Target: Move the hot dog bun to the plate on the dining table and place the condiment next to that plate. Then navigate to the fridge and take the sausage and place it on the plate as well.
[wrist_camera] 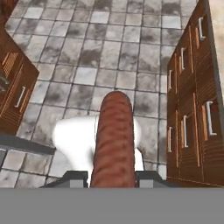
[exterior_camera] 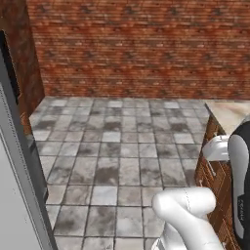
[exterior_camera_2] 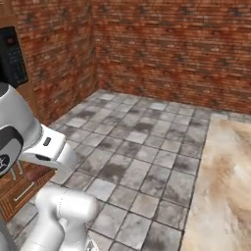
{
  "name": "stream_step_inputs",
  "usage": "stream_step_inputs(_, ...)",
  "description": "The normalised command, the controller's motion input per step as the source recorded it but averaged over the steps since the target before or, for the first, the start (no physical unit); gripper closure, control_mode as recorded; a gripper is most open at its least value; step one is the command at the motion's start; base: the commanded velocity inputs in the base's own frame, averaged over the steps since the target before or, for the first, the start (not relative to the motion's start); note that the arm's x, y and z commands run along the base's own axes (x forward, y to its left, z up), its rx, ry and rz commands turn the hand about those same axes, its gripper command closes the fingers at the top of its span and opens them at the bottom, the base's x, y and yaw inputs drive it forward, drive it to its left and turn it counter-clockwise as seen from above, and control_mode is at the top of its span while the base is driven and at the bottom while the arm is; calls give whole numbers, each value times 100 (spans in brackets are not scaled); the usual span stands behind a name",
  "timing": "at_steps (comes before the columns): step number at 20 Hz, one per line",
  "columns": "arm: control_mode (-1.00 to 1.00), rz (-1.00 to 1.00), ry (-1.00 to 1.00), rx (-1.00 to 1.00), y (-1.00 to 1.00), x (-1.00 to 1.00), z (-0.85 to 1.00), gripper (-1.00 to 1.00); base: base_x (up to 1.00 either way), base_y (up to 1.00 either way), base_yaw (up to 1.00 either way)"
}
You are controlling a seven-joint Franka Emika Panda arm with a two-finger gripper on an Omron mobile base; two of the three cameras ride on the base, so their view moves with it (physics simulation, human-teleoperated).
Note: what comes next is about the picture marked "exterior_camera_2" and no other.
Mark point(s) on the wooden drawer front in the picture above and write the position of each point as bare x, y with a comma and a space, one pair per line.
19, 199

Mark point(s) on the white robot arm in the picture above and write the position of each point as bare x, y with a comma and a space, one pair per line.
19, 117

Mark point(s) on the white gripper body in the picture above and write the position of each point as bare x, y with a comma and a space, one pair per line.
68, 159

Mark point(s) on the wooden cupboard unit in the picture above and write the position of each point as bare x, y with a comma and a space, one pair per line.
28, 94

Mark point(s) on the black microwave oven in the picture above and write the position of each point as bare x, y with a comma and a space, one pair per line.
11, 59

